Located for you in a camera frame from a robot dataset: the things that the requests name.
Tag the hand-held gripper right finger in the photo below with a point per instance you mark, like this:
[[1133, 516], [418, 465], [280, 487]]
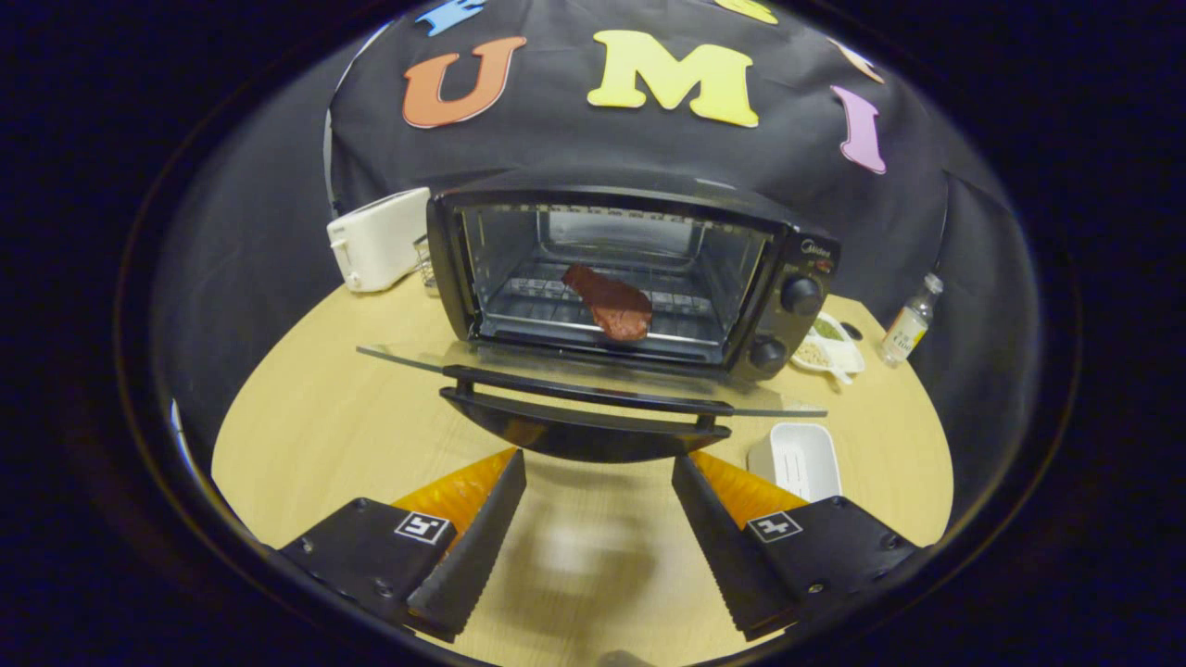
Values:
[[718, 542]]

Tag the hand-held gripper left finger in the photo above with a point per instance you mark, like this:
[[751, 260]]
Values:
[[482, 537]]

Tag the black toaster oven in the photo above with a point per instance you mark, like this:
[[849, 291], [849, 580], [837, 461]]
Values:
[[788, 333]]

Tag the brown meat piece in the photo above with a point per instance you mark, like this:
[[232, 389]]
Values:
[[616, 304]]

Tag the white toaster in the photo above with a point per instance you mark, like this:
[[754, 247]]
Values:
[[380, 241]]

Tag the white rectangular tray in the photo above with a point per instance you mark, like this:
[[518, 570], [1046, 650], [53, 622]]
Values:
[[797, 459]]

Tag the white divided dish with seeds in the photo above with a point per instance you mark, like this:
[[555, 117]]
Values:
[[829, 343]]

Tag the small black round cap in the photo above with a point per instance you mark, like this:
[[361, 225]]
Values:
[[851, 331]]

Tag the clear glass bottle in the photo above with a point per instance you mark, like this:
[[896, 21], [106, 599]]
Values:
[[906, 329]]

